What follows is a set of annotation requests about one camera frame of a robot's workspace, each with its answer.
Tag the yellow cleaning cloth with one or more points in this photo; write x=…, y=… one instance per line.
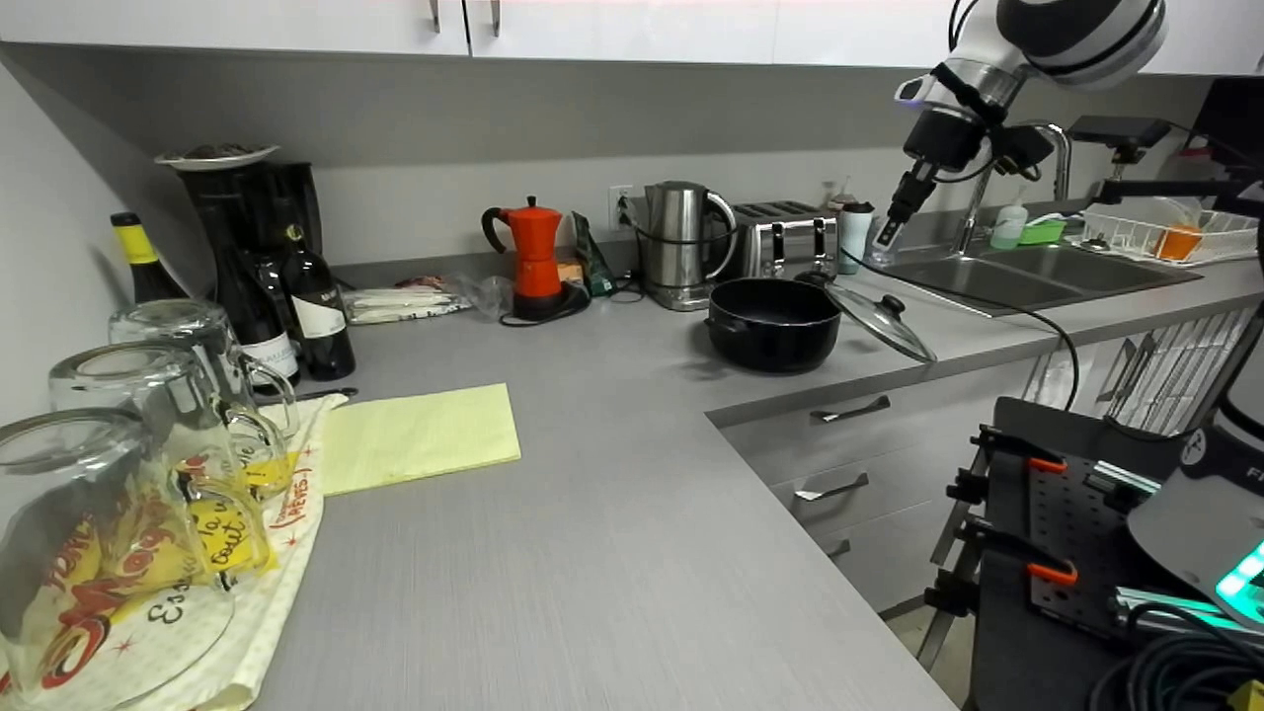
x=421, y=435

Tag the printed glass beer mug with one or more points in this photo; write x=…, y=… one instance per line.
x=183, y=331
x=145, y=410
x=80, y=553

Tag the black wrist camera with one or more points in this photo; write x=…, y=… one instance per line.
x=1015, y=149

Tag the stainless steel four-slot toaster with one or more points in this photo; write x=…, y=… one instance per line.
x=784, y=244

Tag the white cylindrical container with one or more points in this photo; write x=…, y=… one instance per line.
x=860, y=233

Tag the grey rounded cover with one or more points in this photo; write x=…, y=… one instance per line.
x=1207, y=527

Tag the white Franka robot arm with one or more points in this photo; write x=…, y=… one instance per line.
x=1053, y=34

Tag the stainless steel electric kettle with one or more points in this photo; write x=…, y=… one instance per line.
x=672, y=244

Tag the black coffee machine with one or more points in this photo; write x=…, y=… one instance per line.
x=252, y=210

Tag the black frying pan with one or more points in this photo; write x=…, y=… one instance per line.
x=773, y=331

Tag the dark wine bottle white label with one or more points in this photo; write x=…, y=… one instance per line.
x=261, y=331
x=320, y=320

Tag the glass lid with black knob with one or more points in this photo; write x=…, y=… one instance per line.
x=886, y=320

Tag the black clamp orange tip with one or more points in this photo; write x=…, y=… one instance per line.
x=1011, y=553
x=1022, y=455

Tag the black round trivet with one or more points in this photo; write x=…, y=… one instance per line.
x=573, y=304

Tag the orange cup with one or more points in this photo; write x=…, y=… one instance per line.
x=1177, y=244

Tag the red moka pot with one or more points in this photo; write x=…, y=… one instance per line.
x=535, y=260

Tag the white plate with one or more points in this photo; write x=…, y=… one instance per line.
x=219, y=154

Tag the green dish soap bottle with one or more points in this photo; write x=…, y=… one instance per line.
x=1009, y=225

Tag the green sponge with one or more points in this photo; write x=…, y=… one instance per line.
x=1046, y=232

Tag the chrome faucet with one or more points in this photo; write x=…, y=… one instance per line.
x=1057, y=152

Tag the black perforated mounting table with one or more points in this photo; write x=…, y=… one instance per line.
x=1089, y=527

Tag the clear plastic packet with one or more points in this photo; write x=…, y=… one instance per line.
x=402, y=302

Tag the clear glass jar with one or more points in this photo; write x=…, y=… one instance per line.
x=282, y=553

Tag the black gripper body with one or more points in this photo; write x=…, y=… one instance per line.
x=936, y=145

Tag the white dish rack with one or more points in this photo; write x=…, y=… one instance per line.
x=1226, y=233

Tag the wine bottle with yellow cap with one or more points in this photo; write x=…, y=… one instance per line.
x=145, y=261

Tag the stainless steel sink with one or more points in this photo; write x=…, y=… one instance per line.
x=1028, y=278

